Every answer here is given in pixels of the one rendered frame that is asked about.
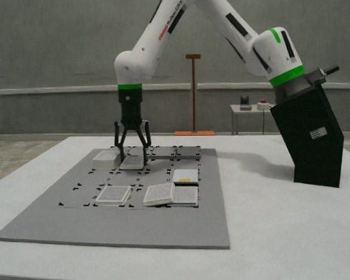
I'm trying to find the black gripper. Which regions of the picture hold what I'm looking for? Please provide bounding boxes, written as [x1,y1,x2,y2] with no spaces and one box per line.
[114,103,151,164]

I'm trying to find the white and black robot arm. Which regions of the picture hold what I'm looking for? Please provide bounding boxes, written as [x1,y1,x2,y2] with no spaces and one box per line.
[114,0,339,105]

